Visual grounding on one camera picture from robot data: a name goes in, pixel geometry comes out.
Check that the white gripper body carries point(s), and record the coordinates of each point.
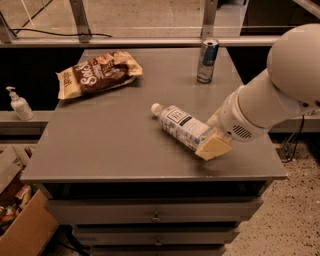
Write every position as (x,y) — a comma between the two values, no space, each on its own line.
(232,120)

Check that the blue plastic water bottle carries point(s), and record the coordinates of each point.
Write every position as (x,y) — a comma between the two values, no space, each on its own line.
(181,125)

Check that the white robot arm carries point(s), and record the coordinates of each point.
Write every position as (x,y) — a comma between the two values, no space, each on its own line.
(289,87)

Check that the redbull can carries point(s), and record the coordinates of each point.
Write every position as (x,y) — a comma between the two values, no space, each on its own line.
(207,58)

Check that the white pump dispenser bottle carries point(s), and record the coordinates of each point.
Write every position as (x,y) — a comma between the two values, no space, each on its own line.
(20,105)

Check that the top drawer knob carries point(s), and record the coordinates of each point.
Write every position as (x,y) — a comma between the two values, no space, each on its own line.
(156,218)

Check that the drawer knob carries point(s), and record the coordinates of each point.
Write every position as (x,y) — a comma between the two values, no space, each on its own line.
(157,242)
(156,218)

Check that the grey drawer cabinet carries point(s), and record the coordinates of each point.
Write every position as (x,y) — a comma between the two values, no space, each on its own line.
(106,165)

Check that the brown snack chip bag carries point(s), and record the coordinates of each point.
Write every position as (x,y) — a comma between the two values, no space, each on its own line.
(108,71)

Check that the cardboard box with items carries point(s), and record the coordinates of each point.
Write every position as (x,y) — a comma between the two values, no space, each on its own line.
(26,226)

